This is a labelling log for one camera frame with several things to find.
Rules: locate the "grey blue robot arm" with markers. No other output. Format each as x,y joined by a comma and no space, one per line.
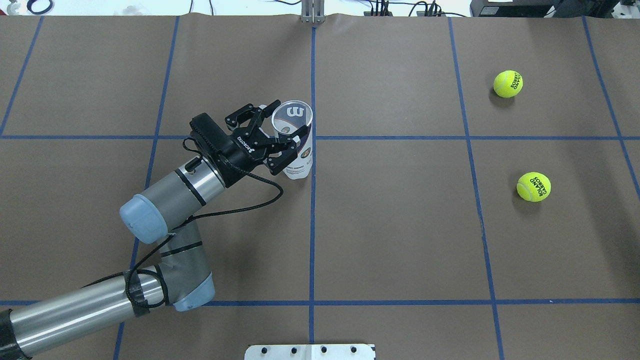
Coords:
165,215

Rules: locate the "aluminium frame post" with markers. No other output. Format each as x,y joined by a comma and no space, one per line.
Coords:
313,11

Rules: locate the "white blue tennis ball can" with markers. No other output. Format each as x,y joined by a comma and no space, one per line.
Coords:
294,119

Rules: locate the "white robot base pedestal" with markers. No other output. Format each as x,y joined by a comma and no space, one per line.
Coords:
327,351

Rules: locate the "yellow tennis ball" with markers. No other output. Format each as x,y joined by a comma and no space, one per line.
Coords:
508,83
533,187

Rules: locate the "black equipment box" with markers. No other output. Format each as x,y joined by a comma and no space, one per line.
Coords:
542,8

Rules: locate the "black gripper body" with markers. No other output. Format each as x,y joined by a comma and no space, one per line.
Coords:
236,152

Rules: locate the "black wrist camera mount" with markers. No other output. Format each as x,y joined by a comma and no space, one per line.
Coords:
211,140

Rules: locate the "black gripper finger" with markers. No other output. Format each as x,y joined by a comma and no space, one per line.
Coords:
249,118
278,152

